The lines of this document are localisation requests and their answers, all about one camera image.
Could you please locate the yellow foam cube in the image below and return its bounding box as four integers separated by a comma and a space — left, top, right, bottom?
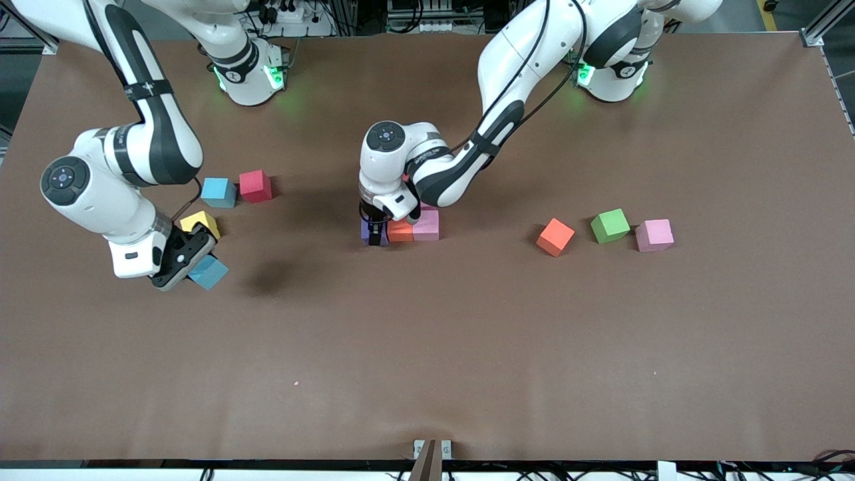
180, 210, 221, 240

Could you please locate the light blue foam cube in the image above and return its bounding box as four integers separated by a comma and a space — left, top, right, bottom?
200, 177, 238, 208
187, 255, 230, 291

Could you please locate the pink foam cube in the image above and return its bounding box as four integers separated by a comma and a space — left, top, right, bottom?
412, 207, 441, 242
635, 218, 675, 253

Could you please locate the green foam cube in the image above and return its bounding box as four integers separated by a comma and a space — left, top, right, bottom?
590, 208, 631, 245

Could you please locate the red foam cube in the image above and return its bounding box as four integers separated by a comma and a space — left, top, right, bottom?
238, 170, 273, 202

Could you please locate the white socket strip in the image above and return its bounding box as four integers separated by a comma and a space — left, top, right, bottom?
387, 0, 456, 35

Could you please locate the white power strip with plugs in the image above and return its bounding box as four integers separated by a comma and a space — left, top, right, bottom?
257, 0, 335, 37

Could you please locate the brown wooden stick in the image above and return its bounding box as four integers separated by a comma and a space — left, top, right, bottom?
409, 439, 443, 481

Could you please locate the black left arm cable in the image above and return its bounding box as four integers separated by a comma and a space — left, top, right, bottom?
451, 0, 588, 154

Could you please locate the aluminium frame profile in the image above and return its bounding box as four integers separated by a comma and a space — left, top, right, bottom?
802, 0, 855, 49
0, 0, 61, 55

